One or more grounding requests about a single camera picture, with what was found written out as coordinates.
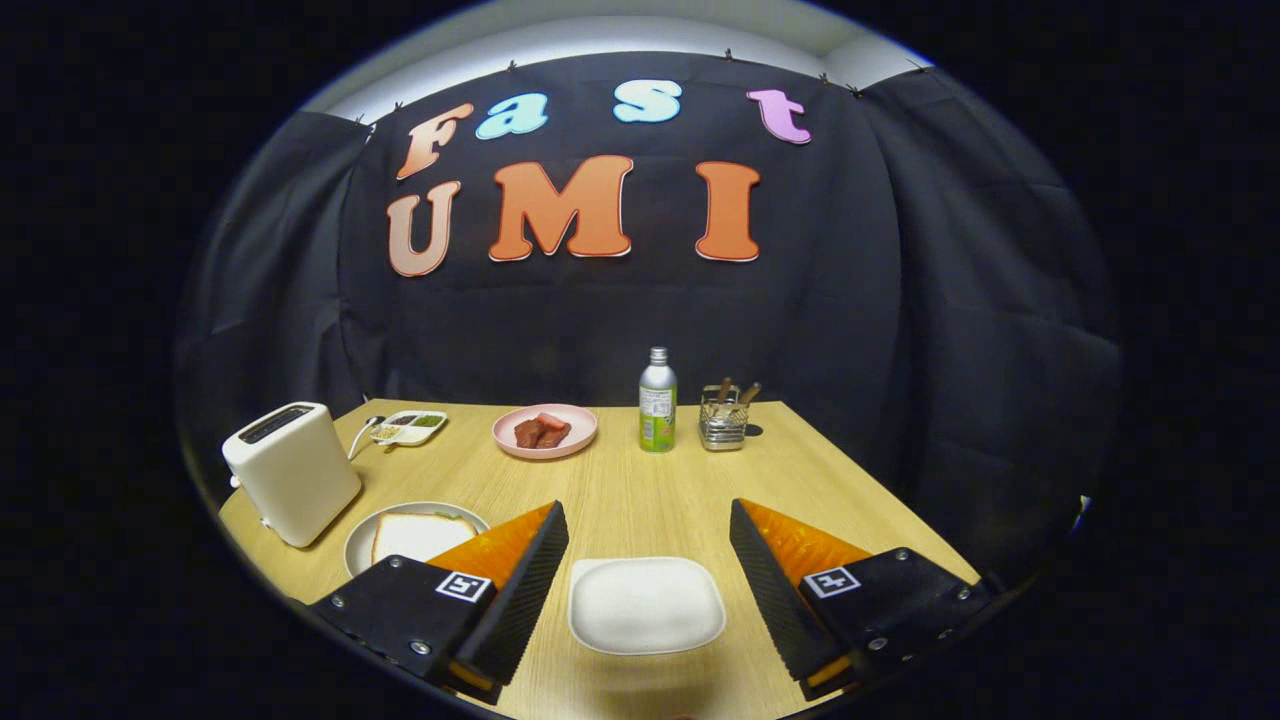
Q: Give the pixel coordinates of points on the toasted bread slice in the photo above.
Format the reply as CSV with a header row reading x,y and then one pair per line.
x,y
415,537

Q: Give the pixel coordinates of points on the white toaster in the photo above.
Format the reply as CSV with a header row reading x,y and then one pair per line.
x,y
295,480

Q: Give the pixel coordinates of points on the green label metal bottle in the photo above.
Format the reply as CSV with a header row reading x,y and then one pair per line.
x,y
657,410

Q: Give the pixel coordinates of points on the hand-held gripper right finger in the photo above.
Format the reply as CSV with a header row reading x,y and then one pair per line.
x,y
775,590

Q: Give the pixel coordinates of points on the red meat pieces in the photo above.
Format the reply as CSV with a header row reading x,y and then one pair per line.
x,y
540,431

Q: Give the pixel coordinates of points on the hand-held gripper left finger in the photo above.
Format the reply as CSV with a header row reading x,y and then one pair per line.
x,y
520,590

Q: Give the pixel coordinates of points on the white square plate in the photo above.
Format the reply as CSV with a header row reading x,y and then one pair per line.
x,y
645,605

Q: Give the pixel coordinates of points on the white divided condiment dish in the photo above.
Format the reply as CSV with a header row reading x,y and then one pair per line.
x,y
410,430

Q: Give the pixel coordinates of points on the black backdrop cloth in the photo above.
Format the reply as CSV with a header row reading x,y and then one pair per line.
x,y
600,320

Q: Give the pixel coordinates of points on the metal spoon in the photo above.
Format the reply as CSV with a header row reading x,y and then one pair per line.
x,y
360,438

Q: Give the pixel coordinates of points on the pink plate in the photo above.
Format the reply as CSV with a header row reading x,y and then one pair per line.
x,y
582,425

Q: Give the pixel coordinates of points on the round white plate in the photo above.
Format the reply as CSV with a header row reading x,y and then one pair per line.
x,y
358,547

